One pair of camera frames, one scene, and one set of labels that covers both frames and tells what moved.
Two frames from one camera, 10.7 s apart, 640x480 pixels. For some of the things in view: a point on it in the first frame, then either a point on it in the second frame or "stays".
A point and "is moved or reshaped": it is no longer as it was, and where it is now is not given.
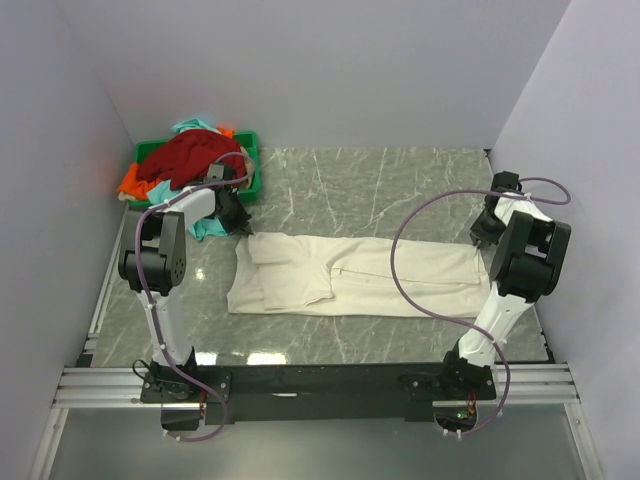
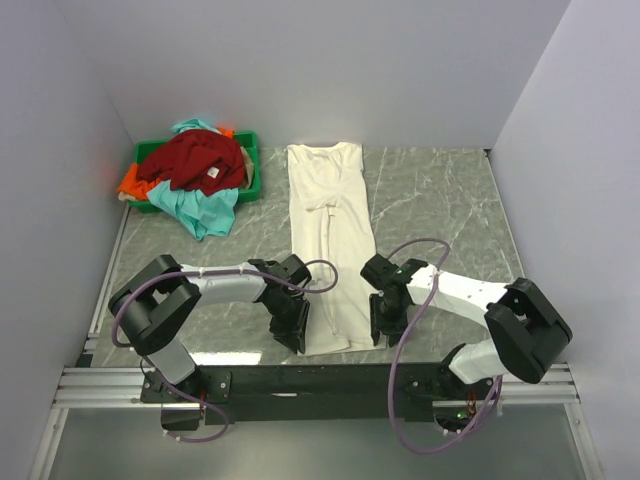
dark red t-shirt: (183, 160) stays
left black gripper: (241, 225) to (292, 333)
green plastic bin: (248, 140) stays
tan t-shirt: (247, 166) stays
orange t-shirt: (132, 184) stays
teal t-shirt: (172, 190) stays
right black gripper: (478, 234) to (378, 323)
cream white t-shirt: (292, 275) is moved or reshaped
